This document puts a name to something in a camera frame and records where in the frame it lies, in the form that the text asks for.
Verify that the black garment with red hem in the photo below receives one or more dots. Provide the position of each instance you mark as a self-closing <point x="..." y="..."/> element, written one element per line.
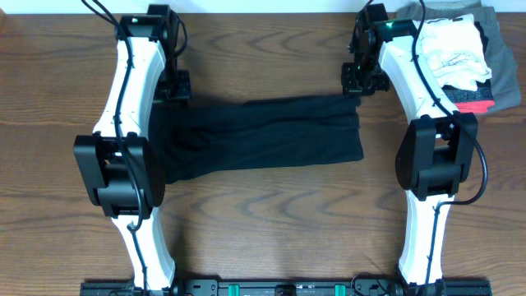
<point x="478" y="101"/>

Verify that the grey folded garment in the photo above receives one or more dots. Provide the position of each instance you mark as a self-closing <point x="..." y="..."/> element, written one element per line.
<point x="500" y="58"/>

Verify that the black t-shirt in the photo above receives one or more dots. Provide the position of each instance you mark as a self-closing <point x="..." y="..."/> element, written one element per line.
<point x="289" y="132"/>

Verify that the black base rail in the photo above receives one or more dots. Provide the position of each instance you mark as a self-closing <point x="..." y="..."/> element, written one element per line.
<point x="360" y="286"/>

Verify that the white folded garment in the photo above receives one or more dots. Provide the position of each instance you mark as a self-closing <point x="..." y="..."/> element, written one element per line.
<point x="453" y="50"/>

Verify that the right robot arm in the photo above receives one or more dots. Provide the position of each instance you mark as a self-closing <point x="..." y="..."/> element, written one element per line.
<point x="435" y="155"/>

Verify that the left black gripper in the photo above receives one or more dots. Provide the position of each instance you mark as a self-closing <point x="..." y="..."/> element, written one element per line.
<point x="184" y="92"/>

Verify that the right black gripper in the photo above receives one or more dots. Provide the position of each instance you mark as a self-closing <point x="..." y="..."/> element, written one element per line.
<point x="351" y="86"/>

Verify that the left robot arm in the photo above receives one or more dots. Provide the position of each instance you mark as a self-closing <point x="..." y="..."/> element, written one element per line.
<point x="119" y="168"/>

